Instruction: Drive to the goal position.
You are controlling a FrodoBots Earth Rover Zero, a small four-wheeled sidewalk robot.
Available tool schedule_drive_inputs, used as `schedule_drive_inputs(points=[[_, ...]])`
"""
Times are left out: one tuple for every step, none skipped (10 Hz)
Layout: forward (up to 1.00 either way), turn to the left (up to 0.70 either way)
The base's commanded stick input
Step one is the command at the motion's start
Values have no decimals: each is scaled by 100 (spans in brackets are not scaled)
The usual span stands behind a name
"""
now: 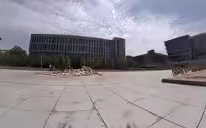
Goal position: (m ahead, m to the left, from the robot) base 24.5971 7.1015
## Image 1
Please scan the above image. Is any group of parked bicycles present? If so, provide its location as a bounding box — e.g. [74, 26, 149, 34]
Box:
[170, 63, 198, 78]

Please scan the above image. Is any row of trees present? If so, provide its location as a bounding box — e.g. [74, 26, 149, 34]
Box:
[0, 45, 129, 70]

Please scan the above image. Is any dark stepped building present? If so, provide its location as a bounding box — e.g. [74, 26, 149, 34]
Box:
[163, 26, 206, 65]

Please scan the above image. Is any long dark glass building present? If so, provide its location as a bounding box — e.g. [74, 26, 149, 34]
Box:
[28, 33, 127, 70]

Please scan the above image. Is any pile of fallen bicycles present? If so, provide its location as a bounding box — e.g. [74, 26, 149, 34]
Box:
[48, 65, 104, 77]

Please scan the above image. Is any raised paved platform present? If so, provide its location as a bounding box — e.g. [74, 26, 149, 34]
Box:
[161, 67, 206, 88]

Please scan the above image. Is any low dark building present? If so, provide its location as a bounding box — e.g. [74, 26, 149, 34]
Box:
[126, 49, 169, 69]

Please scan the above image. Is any grey concrete slab plaza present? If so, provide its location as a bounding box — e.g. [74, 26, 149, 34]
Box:
[0, 68, 206, 128]

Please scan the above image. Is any robot's own part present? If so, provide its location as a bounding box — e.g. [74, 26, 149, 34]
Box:
[125, 122, 138, 128]
[58, 122, 71, 128]

